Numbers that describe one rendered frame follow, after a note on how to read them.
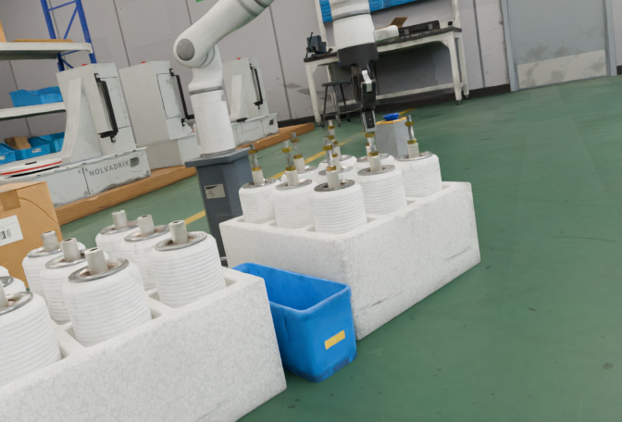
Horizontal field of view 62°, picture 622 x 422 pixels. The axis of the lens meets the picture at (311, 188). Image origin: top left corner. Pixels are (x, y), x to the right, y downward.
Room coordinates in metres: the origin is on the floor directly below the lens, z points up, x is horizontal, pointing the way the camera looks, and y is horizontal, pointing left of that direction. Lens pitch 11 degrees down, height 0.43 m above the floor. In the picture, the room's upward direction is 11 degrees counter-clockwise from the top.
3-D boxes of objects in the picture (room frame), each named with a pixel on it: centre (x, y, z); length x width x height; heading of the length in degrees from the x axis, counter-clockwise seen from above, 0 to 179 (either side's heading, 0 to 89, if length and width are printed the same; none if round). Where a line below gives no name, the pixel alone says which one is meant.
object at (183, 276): (0.73, 0.20, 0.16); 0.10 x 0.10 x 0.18
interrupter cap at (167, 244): (0.73, 0.20, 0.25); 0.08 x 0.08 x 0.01
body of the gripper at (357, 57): (1.00, -0.13, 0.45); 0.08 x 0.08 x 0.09
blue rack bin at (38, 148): (5.72, 3.01, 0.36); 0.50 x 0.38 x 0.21; 66
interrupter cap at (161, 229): (0.82, 0.27, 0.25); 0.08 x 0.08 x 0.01
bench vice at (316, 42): (5.79, -0.34, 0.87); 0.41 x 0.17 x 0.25; 155
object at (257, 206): (1.11, 0.11, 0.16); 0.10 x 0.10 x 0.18
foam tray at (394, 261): (1.09, -0.06, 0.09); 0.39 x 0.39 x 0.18; 39
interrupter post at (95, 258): (0.65, 0.29, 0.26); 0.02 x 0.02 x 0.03
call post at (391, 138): (1.34, -0.24, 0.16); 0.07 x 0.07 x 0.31; 39
